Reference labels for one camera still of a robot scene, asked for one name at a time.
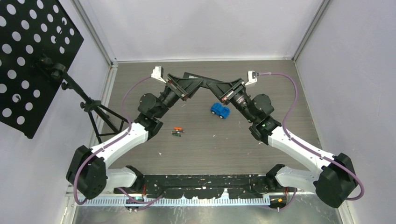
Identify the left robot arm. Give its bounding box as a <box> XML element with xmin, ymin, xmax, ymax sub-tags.
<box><xmin>66</xmin><ymin>75</ymin><xmax>204</xmax><ymax>205</ymax></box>

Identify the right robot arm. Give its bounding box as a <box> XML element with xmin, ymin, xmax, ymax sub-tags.
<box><xmin>201</xmin><ymin>78</ymin><xmax>364</xmax><ymax>208</ymax></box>

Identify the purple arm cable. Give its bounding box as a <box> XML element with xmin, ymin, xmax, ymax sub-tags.
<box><xmin>258</xmin><ymin>72</ymin><xmax>365</xmax><ymax>202</ymax></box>
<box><xmin>72</xmin><ymin>76</ymin><xmax>154</xmax><ymax>206</ymax></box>

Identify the black remote control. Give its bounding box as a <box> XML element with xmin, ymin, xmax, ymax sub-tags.
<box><xmin>182</xmin><ymin>72</ymin><xmax>218</xmax><ymax>84</ymax></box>

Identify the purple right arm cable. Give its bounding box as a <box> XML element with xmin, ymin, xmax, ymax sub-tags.
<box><xmin>258</xmin><ymin>72</ymin><xmax>365</xmax><ymax>202</ymax></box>

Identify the black perforated board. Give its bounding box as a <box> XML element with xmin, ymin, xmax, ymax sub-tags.
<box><xmin>0</xmin><ymin>0</ymin><xmax>84</xmax><ymax>139</ymax></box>

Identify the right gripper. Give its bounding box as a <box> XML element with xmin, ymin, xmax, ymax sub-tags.
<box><xmin>206</xmin><ymin>78</ymin><xmax>256</xmax><ymax>123</ymax></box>

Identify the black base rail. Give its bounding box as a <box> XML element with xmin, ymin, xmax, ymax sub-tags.
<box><xmin>113</xmin><ymin>174</ymin><xmax>297</xmax><ymax>200</ymax></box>

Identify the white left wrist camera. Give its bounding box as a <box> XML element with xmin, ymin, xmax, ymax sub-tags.
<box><xmin>151</xmin><ymin>66</ymin><xmax>166</xmax><ymax>84</ymax></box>

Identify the black tripod stand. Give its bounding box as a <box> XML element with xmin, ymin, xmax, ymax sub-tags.
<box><xmin>35</xmin><ymin>54</ymin><xmax>127</xmax><ymax>143</ymax></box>

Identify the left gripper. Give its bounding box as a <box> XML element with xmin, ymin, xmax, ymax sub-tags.
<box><xmin>155</xmin><ymin>74</ymin><xmax>203</xmax><ymax>119</ymax></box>

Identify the blue toy car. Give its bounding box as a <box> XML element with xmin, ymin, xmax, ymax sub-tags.
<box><xmin>210</xmin><ymin>103</ymin><xmax>230</xmax><ymax>119</ymax></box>

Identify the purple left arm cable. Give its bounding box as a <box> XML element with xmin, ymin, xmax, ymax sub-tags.
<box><xmin>72</xmin><ymin>76</ymin><xmax>154</xmax><ymax>206</ymax></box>

